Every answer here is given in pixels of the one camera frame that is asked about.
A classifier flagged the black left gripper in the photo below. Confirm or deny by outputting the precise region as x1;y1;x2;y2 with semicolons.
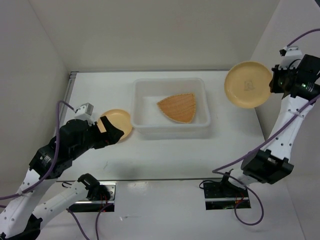
72;115;125;159

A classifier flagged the beige plate with bear print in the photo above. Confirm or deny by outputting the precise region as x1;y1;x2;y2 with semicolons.
224;61;273;109

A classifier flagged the woven bamboo fan-shaped tray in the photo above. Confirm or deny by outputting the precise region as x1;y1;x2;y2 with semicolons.
156;93;196;124

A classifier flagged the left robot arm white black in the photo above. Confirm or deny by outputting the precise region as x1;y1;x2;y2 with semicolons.
0;116;124;240

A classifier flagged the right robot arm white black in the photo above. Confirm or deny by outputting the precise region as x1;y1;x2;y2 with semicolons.
219;54;320;197

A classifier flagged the translucent white plastic bin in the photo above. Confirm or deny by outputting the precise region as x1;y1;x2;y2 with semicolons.
130;78;211;140

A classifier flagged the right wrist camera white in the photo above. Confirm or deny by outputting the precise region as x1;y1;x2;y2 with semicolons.
278;46;303;70

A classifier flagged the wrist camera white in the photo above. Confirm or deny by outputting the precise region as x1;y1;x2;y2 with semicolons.
74;102;94;122
278;46;303;70

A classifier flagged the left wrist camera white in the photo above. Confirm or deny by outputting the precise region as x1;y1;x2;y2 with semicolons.
74;102;94;122

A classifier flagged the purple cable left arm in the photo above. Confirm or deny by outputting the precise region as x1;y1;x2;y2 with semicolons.
0;100;116;240

